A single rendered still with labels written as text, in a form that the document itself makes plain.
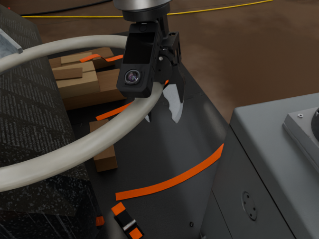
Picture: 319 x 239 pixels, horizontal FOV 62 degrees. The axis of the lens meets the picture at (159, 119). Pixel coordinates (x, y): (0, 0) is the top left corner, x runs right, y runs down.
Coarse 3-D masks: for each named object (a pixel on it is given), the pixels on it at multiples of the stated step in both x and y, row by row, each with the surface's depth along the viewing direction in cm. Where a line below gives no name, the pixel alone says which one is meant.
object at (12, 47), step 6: (0, 30) 70; (0, 36) 70; (6, 36) 68; (0, 42) 73; (6, 42) 69; (12, 42) 67; (0, 48) 72; (6, 48) 72; (12, 48) 68; (18, 48) 66; (0, 54) 70; (6, 54) 71
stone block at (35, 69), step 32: (32, 32) 138; (32, 64) 115; (0, 96) 88; (32, 96) 99; (0, 128) 78; (32, 128) 87; (64, 128) 99; (0, 160) 70; (0, 192) 70; (32, 192) 75; (64, 192) 82; (0, 224) 74; (32, 224) 79; (64, 224) 85; (96, 224) 104
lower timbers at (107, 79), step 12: (108, 48) 231; (60, 60) 218; (96, 60) 220; (108, 72) 204; (108, 84) 194; (84, 96) 187; (96, 96) 190; (108, 96) 193; (120, 96) 196; (72, 108) 191
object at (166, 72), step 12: (132, 12) 37; (144, 12) 37; (156, 12) 37; (168, 12) 39; (168, 36) 45; (168, 48) 41; (168, 60) 41; (180, 60) 48; (156, 72) 43; (168, 72) 42
